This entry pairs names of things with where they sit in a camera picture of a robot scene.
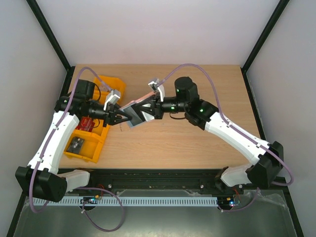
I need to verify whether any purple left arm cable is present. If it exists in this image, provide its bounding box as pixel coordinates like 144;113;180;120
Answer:
29;66;125;232

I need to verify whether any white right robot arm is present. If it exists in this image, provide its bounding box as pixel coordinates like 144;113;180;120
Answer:
131;77;283;194

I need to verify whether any black frame post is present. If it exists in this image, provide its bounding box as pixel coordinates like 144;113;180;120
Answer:
241;0;291;75
26;0;72;74

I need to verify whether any red card stack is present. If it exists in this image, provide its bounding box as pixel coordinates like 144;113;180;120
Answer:
76;117;95;132

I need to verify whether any black card stack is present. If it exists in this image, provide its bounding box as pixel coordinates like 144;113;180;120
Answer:
67;137;85;155

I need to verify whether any grey slotted cable duct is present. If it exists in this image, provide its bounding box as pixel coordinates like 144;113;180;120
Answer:
48;196;218;207

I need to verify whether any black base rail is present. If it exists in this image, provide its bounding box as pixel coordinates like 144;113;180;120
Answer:
86;168;243;195

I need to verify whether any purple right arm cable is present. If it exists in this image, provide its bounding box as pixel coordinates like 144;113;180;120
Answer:
159;63;295;213

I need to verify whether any yellow bin top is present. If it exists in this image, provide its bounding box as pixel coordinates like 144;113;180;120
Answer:
92;75;126;105

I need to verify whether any black right frame post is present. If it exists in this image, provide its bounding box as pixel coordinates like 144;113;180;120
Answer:
241;0;291;75

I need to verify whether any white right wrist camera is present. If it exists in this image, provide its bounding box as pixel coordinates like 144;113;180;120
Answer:
148;78;165;102

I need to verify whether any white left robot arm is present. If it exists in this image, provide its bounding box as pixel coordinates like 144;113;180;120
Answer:
15;79;122;202

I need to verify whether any black left frame post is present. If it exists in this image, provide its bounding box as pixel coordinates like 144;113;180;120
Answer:
26;0;72;74

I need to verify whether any teal credit card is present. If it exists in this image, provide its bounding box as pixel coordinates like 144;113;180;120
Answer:
122;105;155;128

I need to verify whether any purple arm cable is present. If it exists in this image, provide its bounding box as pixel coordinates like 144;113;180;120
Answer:
29;66;125;232
159;63;295;213

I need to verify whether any pink card holder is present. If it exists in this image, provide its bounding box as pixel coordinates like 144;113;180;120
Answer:
120;91;156;111

